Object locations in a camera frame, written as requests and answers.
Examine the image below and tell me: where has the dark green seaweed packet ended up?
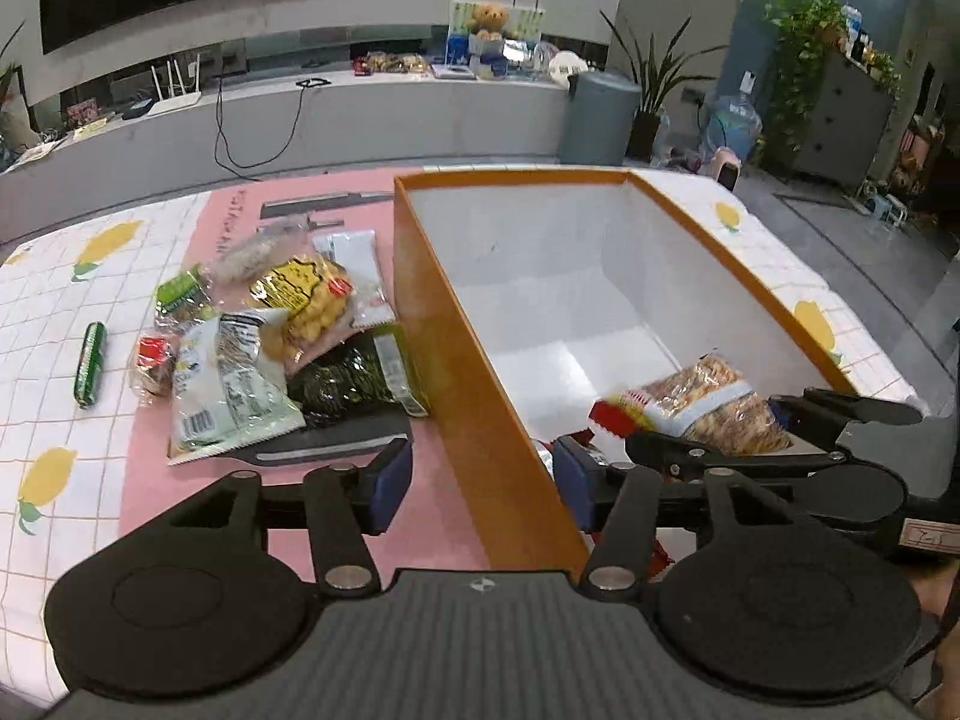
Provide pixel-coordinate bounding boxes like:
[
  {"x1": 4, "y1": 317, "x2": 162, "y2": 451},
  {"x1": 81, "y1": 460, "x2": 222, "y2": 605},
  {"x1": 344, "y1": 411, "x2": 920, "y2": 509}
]
[{"x1": 286, "y1": 322, "x2": 432, "y2": 428}]

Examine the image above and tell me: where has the grey round bin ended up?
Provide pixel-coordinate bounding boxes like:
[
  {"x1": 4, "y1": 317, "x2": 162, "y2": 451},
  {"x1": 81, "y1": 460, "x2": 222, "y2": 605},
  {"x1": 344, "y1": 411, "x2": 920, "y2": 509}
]
[{"x1": 562, "y1": 69, "x2": 642, "y2": 166}]

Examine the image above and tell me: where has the green raisin packet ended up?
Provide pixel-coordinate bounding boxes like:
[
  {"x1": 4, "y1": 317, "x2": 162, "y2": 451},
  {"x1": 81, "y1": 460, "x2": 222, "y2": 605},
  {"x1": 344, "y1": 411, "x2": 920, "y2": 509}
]
[{"x1": 154, "y1": 264, "x2": 218, "y2": 331}]

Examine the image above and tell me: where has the blue water jug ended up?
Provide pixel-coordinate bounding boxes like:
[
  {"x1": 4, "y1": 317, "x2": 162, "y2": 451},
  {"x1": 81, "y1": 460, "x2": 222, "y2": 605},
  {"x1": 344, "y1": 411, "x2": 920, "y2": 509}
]
[{"x1": 705, "y1": 94, "x2": 762, "y2": 158}]

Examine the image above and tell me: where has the clear peanut snack packet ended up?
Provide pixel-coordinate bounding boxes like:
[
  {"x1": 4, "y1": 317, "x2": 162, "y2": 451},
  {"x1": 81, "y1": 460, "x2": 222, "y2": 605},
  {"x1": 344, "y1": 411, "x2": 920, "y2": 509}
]
[{"x1": 589, "y1": 352, "x2": 788, "y2": 458}]

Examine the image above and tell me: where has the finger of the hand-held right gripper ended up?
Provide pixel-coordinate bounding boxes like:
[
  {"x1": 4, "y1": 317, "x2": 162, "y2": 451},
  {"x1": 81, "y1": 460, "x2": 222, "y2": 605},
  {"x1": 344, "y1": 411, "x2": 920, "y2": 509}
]
[
  {"x1": 625, "y1": 427, "x2": 852, "y2": 484},
  {"x1": 769, "y1": 387, "x2": 927, "y2": 460}
]

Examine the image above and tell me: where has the white and green snack bag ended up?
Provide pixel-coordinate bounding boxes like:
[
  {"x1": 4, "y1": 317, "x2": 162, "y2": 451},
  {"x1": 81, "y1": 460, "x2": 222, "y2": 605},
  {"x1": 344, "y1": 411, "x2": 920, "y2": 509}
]
[{"x1": 166, "y1": 311, "x2": 305, "y2": 466}]

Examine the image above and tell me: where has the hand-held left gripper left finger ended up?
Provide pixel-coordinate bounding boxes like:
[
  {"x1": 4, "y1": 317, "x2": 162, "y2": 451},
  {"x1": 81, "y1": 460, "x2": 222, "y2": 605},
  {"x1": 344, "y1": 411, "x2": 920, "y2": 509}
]
[{"x1": 161, "y1": 435, "x2": 415, "y2": 598}]

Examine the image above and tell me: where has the teddy bear with box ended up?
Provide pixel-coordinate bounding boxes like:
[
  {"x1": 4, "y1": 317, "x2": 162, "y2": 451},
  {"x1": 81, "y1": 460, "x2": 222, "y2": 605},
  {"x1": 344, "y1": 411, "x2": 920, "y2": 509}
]
[{"x1": 448, "y1": 0, "x2": 545, "y2": 42}]

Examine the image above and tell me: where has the black cable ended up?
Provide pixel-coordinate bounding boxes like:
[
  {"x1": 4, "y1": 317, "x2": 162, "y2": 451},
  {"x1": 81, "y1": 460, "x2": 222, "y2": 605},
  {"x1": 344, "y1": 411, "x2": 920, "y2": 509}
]
[{"x1": 214, "y1": 75, "x2": 331, "y2": 181}]

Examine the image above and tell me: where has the grey drawer cabinet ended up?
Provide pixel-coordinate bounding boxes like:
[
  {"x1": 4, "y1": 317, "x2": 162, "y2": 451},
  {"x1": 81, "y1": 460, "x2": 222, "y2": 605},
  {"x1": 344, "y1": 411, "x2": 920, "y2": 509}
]
[{"x1": 787, "y1": 52, "x2": 897, "y2": 185}]

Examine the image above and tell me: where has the pink printed mat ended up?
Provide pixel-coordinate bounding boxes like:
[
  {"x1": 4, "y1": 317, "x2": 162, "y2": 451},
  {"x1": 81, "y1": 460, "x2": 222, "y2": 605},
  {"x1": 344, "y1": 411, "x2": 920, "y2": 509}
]
[{"x1": 120, "y1": 169, "x2": 488, "y2": 586}]

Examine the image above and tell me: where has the clear packet of grey candies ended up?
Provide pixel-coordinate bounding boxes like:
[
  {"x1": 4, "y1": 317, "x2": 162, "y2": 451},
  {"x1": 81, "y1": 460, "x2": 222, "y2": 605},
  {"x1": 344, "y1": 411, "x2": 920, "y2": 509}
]
[{"x1": 202, "y1": 229, "x2": 308, "y2": 286}]

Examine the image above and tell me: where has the white router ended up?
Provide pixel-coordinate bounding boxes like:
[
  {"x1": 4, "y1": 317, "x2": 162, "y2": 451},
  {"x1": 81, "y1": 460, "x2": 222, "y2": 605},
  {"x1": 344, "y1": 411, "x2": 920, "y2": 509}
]
[{"x1": 146, "y1": 52, "x2": 207, "y2": 117}]

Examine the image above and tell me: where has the yellow puffed snack bag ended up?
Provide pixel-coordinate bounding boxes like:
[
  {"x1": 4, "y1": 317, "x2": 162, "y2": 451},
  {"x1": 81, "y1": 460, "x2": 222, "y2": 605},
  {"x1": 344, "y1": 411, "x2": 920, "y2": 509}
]
[{"x1": 247, "y1": 253, "x2": 357, "y2": 376}]

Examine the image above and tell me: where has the orange cardboard box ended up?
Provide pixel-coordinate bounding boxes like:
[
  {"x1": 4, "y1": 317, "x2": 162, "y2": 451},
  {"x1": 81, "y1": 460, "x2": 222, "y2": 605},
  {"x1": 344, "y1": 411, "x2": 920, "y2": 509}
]
[{"x1": 394, "y1": 169, "x2": 860, "y2": 578}]

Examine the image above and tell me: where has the brown teddy bear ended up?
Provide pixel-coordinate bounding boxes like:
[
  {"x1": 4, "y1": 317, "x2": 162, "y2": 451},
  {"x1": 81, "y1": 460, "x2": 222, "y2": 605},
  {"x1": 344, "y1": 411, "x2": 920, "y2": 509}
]
[{"x1": 469, "y1": 4, "x2": 511, "y2": 42}]

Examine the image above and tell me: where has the small red-label snack packet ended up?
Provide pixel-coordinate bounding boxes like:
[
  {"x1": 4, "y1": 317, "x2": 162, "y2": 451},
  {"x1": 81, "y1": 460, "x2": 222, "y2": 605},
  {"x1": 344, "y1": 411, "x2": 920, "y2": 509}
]
[{"x1": 129, "y1": 334, "x2": 181, "y2": 398}]

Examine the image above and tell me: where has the white sachet packet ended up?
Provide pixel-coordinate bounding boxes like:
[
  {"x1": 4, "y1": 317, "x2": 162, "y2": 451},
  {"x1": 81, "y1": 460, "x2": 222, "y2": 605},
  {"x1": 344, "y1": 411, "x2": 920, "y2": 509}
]
[{"x1": 311, "y1": 229, "x2": 397, "y2": 331}]

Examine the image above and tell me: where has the tall-leaf potted plant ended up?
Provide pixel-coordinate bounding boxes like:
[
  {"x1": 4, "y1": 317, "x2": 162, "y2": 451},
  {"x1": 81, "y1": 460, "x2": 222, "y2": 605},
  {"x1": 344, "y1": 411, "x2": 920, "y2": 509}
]
[{"x1": 600, "y1": 11, "x2": 725, "y2": 162}]

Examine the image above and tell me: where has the grey long counter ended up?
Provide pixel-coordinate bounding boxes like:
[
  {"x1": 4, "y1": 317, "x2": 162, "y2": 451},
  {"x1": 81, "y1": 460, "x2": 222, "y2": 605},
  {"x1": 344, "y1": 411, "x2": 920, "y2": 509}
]
[{"x1": 0, "y1": 67, "x2": 571, "y2": 200}]

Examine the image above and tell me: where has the trailing green plant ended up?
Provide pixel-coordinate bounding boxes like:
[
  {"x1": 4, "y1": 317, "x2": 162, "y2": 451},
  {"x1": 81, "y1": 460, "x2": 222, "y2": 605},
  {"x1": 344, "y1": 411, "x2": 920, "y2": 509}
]
[{"x1": 763, "y1": 0, "x2": 901, "y2": 158}]

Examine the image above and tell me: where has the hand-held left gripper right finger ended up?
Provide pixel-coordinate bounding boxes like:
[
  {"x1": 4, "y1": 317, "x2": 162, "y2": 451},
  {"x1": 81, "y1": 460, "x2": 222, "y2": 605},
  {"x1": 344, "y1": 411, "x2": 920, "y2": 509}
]
[{"x1": 553, "y1": 435, "x2": 807, "y2": 602}]

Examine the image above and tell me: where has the green candy tube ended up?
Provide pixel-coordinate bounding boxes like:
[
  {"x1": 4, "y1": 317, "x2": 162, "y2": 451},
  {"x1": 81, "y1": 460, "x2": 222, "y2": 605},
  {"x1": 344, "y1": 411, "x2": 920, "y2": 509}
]
[{"x1": 73, "y1": 321, "x2": 108, "y2": 410}]

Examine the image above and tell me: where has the pile of snacks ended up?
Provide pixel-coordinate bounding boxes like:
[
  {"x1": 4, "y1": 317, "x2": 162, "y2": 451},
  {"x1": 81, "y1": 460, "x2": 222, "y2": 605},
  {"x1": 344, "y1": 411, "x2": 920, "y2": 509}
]
[{"x1": 352, "y1": 51, "x2": 432, "y2": 76}]

